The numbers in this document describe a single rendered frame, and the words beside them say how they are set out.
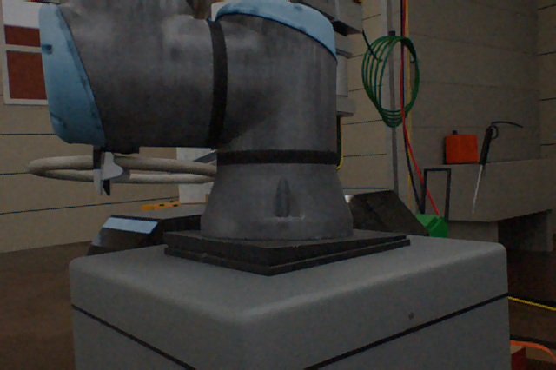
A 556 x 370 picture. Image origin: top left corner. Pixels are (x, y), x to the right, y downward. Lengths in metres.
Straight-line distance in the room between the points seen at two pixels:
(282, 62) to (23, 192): 7.21
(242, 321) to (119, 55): 0.30
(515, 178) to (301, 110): 4.30
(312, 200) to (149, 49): 0.23
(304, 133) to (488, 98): 5.27
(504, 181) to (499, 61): 1.77
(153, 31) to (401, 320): 0.38
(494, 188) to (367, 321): 4.10
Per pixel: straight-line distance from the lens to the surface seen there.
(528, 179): 5.05
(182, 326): 0.48
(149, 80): 0.58
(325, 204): 0.61
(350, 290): 0.48
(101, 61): 0.58
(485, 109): 5.77
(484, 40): 5.88
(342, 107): 2.48
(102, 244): 1.68
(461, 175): 4.60
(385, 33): 4.59
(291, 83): 0.61
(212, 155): 1.83
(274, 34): 0.62
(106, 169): 1.21
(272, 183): 0.59
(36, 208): 7.78
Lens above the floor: 0.96
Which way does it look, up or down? 3 degrees down
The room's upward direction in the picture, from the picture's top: 3 degrees counter-clockwise
